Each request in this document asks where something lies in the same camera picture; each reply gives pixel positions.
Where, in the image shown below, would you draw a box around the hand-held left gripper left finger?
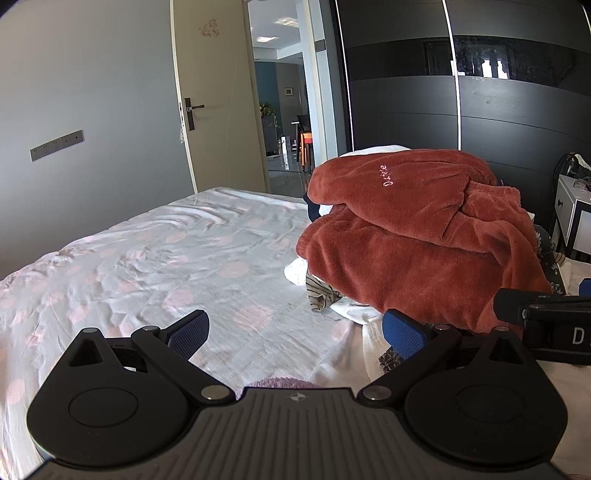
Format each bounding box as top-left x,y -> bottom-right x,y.
68,310 -> 235,408

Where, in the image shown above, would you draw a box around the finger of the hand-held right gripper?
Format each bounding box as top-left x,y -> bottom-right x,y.
493,288 -> 591,325

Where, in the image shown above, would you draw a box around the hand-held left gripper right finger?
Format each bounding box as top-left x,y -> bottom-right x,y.
356,309 -> 525,408

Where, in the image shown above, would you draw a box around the rust fleece pants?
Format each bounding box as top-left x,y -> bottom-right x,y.
295,148 -> 555,334

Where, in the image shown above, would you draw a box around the grey patterned garment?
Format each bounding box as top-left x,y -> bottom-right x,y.
378,346 -> 403,373

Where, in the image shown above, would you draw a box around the dark floral garment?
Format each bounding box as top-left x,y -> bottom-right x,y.
534,225 -> 566,296

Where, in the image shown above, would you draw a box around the white pink dotted bed sheet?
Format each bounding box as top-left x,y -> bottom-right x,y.
0,187 -> 591,480

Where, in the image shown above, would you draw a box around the tan knit garment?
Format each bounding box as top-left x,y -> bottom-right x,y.
305,271 -> 343,315

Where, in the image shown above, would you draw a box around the pink fluffy cloth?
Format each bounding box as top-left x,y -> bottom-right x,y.
249,376 -> 320,394

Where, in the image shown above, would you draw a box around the white nightstand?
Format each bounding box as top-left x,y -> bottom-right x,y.
549,174 -> 591,264

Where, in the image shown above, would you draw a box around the white cloth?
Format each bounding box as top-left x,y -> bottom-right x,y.
283,257 -> 385,326

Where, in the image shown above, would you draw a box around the black sliding wardrobe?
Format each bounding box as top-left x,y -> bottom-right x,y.
330,0 -> 591,241

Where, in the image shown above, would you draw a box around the potted plant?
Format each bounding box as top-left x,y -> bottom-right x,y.
259,102 -> 279,132

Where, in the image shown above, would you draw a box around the cream door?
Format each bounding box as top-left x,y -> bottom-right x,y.
170,0 -> 271,195

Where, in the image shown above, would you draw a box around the metal door handle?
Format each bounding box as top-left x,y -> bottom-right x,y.
184,98 -> 205,131

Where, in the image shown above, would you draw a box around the grey wall switch panel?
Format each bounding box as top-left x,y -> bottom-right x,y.
30,130 -> 85,161

